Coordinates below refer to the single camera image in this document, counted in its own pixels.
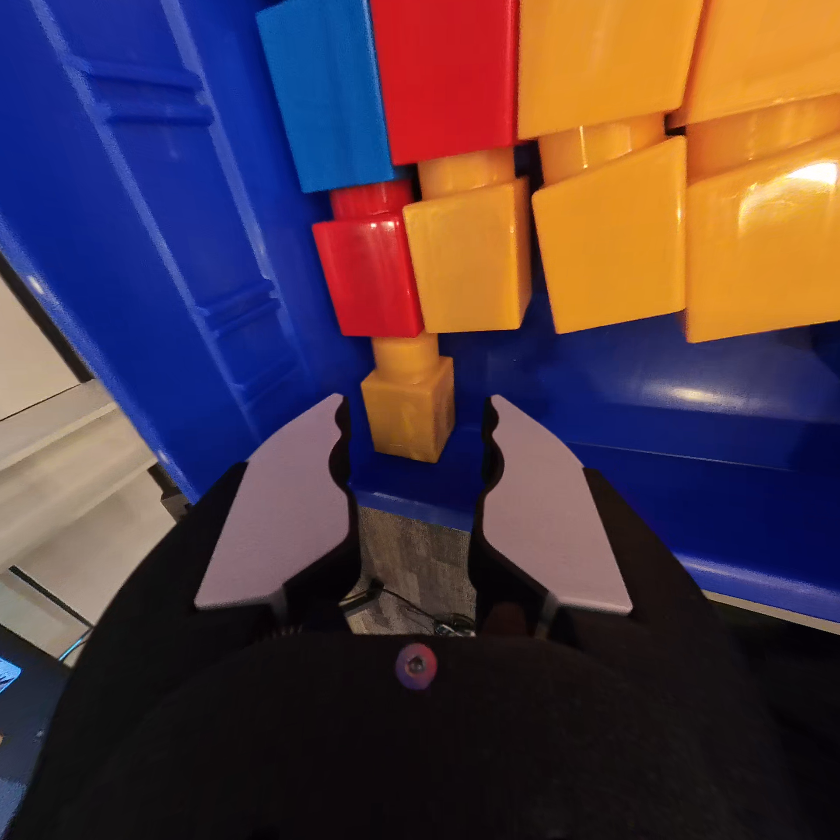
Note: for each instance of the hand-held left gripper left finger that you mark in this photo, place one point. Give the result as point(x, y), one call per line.
point(275, 512)

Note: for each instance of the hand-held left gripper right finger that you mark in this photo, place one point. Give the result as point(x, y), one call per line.
point(551, 518)

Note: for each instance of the blue plastic bin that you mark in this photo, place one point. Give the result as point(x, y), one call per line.
point(131, 197)

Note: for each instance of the group of yellow blocks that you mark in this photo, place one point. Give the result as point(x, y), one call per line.
point(610, 236)

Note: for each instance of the large black monitor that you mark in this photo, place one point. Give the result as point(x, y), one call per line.
point(29, 722)

